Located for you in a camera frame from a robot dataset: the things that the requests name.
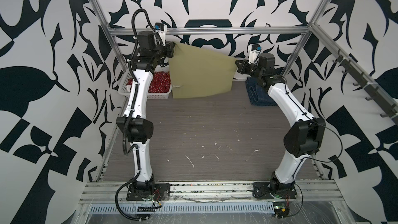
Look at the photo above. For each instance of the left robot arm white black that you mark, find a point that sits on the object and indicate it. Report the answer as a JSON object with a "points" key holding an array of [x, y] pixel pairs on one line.
{"points": [[149, 52]]}

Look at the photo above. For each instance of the white plastic basket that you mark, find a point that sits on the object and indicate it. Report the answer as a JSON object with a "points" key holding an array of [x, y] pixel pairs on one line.
{"points": [[151, 96]]}

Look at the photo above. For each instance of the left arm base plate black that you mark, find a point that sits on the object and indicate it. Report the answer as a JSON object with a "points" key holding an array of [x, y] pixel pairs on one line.
{"points": [[146, 191]]}

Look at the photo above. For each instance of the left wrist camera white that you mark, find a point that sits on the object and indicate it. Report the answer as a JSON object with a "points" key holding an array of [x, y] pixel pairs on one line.
{"points": [[161, 29]]}

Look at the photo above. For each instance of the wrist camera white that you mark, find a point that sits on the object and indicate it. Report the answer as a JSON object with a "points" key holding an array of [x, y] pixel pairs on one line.
{"points": [[161, 29], [253, 53]]}

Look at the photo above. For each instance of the grey wall hook rail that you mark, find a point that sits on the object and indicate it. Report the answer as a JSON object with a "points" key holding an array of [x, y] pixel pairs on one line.
{"points": [[364, 81]]}

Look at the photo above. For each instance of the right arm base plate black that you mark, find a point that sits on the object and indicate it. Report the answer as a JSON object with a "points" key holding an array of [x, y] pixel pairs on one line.
{"points": [[273, 190]]}

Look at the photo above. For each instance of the olive green skirt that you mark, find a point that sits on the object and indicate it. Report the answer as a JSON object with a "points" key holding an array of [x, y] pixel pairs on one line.
{"points": [[200, 72]]}

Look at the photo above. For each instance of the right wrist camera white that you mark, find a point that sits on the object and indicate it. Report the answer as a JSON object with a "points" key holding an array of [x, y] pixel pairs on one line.
{"points": [[253, 53]]}

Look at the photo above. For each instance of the small circuit board right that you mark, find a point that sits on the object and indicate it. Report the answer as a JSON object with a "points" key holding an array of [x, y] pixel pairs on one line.
{"points": [[281, 210]]}

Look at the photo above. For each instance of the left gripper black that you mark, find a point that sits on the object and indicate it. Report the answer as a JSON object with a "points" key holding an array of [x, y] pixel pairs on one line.
{"points": [[168, 46]]}

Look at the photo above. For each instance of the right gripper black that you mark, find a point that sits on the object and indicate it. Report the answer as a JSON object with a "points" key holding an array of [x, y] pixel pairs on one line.
{"points": [[243, 68]]}

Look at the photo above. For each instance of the aluminium frame crossbar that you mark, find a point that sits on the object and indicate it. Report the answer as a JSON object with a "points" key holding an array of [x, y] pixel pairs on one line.
{"points": [[236, 30]]}

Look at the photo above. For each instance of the aluminium front rail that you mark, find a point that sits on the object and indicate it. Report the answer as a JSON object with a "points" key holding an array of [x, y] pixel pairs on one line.
{"points": [[204, 191]]}

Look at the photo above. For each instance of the red polka dot skirt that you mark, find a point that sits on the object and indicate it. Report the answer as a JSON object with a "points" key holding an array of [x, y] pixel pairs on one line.
{"points": [[157, 82]]}

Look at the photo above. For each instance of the blue denim skirt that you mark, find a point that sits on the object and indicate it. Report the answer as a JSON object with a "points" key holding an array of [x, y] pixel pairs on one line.
{"points": [[257, 95]]}

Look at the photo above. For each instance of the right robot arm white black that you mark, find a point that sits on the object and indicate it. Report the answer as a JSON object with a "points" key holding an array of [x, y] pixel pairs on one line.
{"points": [[306, 132]]}

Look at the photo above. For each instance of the white slotted cable duct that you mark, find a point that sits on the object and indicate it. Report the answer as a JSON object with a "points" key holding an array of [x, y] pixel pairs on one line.
{"points": [[202, 208]]}

